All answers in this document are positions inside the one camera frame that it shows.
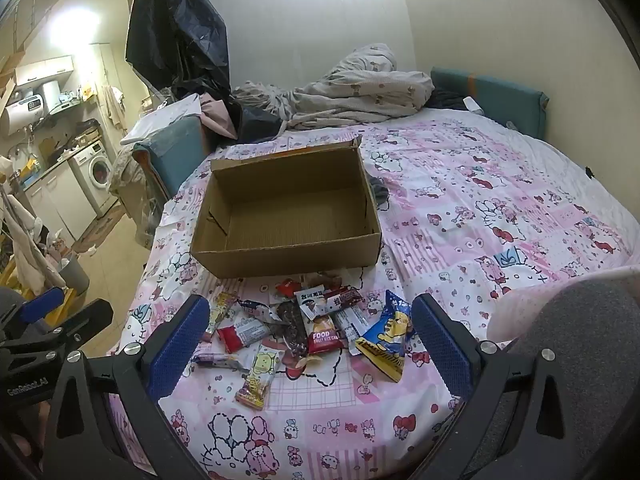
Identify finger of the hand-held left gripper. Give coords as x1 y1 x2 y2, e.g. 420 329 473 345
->
5 299 115 349
15 286 67 329

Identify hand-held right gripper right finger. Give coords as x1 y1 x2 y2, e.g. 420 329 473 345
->
410 292 595 480

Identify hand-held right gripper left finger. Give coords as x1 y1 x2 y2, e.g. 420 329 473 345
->
42 294 211 480

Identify purple white small packet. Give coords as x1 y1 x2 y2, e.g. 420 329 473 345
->
192 352 251 372

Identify yellow bear print snack packet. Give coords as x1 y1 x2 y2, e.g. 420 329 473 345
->
235 344 286 411
207 292 240 336

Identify blue yellow chip bag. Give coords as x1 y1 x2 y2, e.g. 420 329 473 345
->
356 290 416 383

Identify red snack packet white label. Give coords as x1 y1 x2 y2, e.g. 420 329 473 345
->
216 321 271 355

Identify blue white snack packet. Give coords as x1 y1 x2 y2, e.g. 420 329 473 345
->
237 299 281 323

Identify white printed label packet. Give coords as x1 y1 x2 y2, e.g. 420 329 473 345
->
334 307 371 348

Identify dark brown red snack packet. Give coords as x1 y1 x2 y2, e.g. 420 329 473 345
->
325 286 365 313

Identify red white rice cake packet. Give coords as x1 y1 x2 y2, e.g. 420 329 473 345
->
306 314 347 356

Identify small brown snack packet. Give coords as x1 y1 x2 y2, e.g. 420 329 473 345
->
310 270 347 289

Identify white packet with face print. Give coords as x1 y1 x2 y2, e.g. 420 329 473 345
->
294 287 327 322

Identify brown cardboard box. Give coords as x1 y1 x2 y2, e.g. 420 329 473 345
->
189 135 383 279

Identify grey bin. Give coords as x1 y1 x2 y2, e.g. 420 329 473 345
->
57 252 91 295

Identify white hanging garment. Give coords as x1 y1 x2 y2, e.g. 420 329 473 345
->
0 190 66 296

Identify brown patterned floor mat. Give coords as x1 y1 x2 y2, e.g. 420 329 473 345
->
75 207 128 256

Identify white base cabinet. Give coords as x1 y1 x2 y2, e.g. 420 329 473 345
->
22 160 98 243

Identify white washing machine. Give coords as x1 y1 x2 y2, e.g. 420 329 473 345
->
67 140 118 218

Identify pink cartoon printed bedsheet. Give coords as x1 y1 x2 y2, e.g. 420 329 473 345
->
107 105 640 480

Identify beige patterned cloth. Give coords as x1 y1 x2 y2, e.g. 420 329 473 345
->
107 147 151 201

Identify person's grey trousers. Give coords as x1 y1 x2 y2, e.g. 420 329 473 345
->
487 277 640 480

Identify grey cloth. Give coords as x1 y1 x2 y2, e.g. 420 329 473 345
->
369 176 392 208

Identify white water heater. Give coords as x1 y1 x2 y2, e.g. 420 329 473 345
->
0 95 51 136

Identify hanging towel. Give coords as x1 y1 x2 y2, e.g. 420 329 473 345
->
102 85 126 128

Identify black cloth pile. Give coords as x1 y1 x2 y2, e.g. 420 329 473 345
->
172 77 281 143

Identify pink garment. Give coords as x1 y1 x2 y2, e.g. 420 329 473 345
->
200 92 238 141

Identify teal padded headboard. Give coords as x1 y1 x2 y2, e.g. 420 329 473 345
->
430 66 550 140

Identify crumpled printed duvet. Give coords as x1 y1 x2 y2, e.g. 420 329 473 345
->
232 42 435 133

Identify dark hanging plastic sheet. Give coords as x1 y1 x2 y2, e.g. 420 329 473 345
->
125 0 231 91

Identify white wall cabinet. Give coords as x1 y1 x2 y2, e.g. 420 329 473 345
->
15 55 76 86

